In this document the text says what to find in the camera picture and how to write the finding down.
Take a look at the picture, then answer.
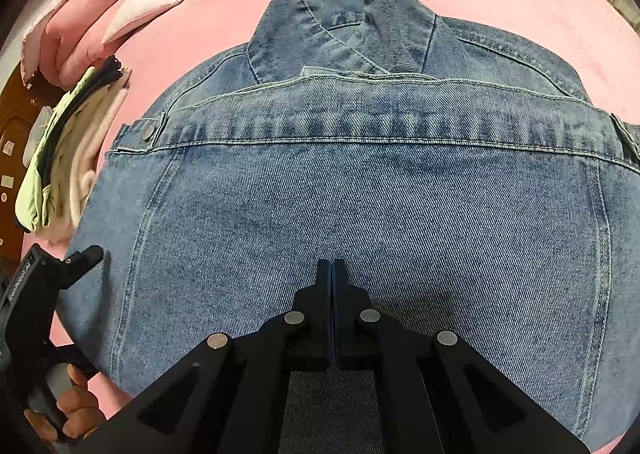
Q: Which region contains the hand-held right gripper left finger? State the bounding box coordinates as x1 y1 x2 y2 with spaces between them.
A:
77 259 334 454

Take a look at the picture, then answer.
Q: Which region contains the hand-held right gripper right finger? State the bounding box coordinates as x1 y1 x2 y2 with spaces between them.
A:
333 259 592 454

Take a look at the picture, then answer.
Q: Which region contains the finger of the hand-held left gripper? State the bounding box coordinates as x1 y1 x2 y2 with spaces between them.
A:
59 245 105 286

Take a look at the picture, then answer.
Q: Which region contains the blue denim jacket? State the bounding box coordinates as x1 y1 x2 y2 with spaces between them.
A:
62 0 640 454

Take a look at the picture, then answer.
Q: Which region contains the person's left hand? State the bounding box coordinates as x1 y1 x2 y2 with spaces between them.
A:
55 365 108 440

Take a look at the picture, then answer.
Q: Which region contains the light green folded garment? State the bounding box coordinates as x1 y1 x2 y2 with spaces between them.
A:
15 67 108 235

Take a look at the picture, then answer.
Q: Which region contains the cream knit folded garment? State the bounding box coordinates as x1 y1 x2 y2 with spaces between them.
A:
45 67 133 242

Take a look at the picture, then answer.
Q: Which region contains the brown wooden furniture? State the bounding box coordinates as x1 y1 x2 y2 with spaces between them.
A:
0 59 56 255

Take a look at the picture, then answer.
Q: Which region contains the black folded garment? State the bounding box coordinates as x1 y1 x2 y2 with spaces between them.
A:
42 56 124 185

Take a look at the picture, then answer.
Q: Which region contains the pink quilted pillow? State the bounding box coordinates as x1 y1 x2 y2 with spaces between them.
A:
20 0 148 88

